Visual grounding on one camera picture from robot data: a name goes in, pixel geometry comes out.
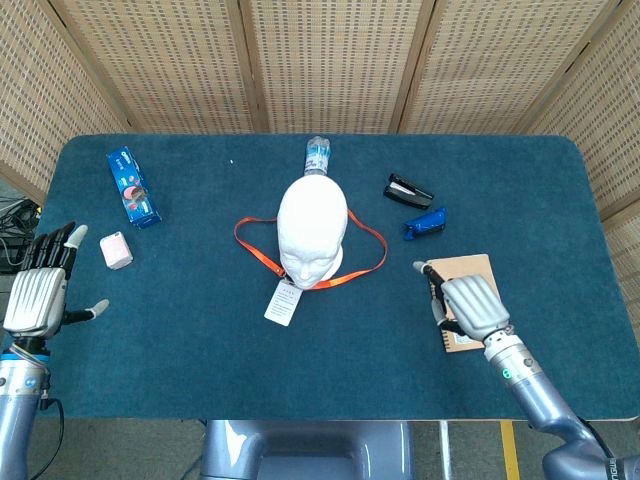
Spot white mannequin head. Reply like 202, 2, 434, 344
277, 174, 350, 290

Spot pink tissue pack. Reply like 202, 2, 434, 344
99, 231, 135, 271

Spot black floor cables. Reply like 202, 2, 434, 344
0, 197, 44, 274

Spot black stapler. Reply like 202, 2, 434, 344
383, 173, 435, 210

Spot woven bamboo folding screen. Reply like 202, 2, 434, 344
0, 0, 640, 291

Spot blue Oreo cookie box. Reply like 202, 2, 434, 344
105, 146, 163, 230

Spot orange ID lanyard strap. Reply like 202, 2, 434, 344
233, 208, 389, 290

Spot teal table cloth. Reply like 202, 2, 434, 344
0, 133, 640, 421

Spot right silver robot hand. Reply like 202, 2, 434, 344
412, 259, 512, 346

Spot grey robot torso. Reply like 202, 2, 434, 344
199, 419, 416, 480

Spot kraft spiral notebook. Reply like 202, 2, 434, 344
429, 253, 501, 354

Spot clear plastic water bottle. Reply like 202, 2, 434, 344
303, 135, 333, 179

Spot blue stapler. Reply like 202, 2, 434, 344
403, 205, 448, 242

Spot white ID badge card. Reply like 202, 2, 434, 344
263, 279, 305, 328

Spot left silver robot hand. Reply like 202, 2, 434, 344
2, 221, 110, 341

